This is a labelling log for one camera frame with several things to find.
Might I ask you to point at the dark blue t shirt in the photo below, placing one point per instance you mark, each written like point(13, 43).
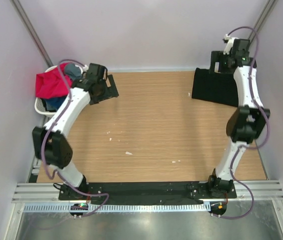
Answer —
point(53, 104)

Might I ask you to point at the black t shirt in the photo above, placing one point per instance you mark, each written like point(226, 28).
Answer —
point(214, 87)

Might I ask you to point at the grey blue t shirt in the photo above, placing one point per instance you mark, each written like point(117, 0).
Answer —
point(73, 71)

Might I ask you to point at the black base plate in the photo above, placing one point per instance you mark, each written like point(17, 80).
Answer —
point(160, 193)

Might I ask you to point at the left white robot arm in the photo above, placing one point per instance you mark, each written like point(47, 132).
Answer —
point(50, 141)

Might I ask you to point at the aluminium frame rail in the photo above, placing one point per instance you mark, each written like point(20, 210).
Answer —
point(46, 193)

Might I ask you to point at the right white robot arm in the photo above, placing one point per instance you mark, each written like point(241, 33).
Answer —
point(248, 120)

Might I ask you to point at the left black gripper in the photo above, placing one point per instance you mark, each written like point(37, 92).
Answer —
point(110, 92)

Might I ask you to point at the red t shirt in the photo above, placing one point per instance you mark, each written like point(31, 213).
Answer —
point(50, 85)

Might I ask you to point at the white laundry basket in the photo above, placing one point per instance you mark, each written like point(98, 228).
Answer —
point(40, 105)

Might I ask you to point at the white slotted cable duct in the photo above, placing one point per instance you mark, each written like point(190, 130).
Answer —
point(81, 207)

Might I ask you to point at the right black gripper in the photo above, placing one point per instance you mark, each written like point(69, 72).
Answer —
point(218, 56)

